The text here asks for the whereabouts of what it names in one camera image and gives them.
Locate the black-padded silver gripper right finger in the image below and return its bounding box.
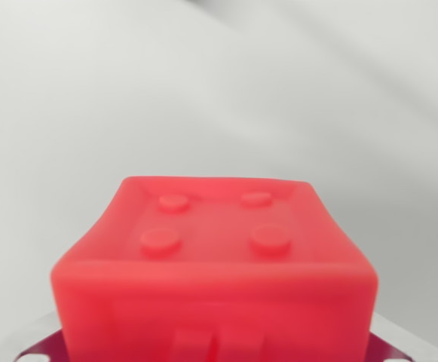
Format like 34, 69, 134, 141
364, 311, 438, 362

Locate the black-padded silver gripper left finger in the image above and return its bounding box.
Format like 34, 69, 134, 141
13, 311, 73, 362

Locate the red cube with number four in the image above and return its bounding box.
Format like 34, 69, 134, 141
51, 175, 379, 362

